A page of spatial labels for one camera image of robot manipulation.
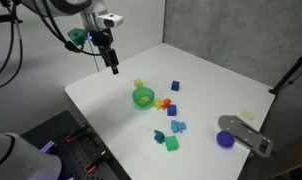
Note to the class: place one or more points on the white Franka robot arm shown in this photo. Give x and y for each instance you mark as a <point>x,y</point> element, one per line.
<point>64,6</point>

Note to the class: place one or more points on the green plastic bowl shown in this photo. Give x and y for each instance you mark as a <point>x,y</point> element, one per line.
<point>139,97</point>

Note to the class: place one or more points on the teal toy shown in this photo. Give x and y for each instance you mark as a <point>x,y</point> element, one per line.
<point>159,136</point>

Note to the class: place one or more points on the dark blue cube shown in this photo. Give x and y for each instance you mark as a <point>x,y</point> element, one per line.
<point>175,85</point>

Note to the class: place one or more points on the purple ball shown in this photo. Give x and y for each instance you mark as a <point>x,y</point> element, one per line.
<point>225,139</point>

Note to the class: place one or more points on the grey metal plate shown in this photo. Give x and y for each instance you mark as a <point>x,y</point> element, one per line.
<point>247,133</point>

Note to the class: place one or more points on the orange toy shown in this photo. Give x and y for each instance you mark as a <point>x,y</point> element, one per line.
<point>166,103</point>

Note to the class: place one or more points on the lime green cube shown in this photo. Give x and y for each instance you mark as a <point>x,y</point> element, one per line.
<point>138,83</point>

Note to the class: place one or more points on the black perforated breadboard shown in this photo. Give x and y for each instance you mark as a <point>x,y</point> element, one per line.
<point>74,156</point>

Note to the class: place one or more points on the black stand pole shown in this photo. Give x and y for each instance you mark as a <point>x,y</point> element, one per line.
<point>291,71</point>

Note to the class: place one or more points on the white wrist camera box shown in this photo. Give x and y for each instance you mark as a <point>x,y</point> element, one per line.
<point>109,20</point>

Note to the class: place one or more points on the light blue toy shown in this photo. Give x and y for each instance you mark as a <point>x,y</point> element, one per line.
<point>178,126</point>

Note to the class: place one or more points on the black horizontal bar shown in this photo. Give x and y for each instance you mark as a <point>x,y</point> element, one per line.
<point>6,19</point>

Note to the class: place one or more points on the white robot base link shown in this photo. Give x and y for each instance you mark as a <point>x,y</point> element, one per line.
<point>21,160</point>

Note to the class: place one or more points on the pale yellow sticker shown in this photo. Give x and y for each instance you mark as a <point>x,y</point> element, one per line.
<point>248,115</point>

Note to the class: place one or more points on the yellow toy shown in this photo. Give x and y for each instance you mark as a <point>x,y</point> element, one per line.
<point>144,99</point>
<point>158,104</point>

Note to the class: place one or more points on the black clamp orange tips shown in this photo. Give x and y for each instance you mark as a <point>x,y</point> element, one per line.
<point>96,162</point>
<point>77,133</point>

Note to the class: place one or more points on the green printed gripper mount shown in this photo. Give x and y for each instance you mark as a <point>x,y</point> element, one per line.
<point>77,36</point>

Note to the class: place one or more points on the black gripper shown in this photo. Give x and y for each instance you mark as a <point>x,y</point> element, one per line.
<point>101,37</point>

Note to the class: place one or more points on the small grey metal bracket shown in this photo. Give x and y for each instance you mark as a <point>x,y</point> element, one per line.
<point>47,146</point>

